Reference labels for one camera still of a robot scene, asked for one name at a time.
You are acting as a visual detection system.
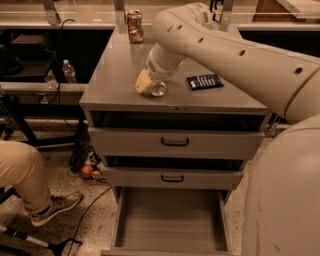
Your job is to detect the clear plastic water bottle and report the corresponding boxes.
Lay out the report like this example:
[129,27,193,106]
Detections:
[62,59,77,84]

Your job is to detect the grey top drawer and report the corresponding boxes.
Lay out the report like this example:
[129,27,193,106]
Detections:
[89,128,264,160]

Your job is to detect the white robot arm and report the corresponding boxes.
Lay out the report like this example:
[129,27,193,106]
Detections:
[136,3,320,256]

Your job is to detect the grey middle drawer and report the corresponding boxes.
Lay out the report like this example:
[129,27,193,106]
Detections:
[103,167,242,190]

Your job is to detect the silver redbull can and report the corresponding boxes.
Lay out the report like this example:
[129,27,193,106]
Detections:
[150,81,167,97]

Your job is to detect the person leg khaki trousers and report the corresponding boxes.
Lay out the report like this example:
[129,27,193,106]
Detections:
[0,141,51,215]

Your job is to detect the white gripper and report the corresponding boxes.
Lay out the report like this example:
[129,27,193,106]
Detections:
[135,43,185,94]

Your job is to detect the basket of fruit toys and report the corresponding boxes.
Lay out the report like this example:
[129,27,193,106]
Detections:
[80,152,105,182]

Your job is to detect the grey sneaker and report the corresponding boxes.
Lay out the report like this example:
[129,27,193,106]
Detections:
[31,192,82,227]

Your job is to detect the dark blue snack packet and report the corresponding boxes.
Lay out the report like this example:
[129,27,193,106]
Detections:
[187,74,224,91]

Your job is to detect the grey open bottom drawer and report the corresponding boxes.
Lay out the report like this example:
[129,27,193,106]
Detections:
[101,188,233,256]

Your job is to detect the crushed gold soda can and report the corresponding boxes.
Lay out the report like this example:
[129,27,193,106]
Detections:
[127,9,144,43]

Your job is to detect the grey metal drawer cabinet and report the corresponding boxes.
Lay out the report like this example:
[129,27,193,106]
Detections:
[79,25,271,208]

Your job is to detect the black tripod stand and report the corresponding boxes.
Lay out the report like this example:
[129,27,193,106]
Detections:
[0,225,81,256]

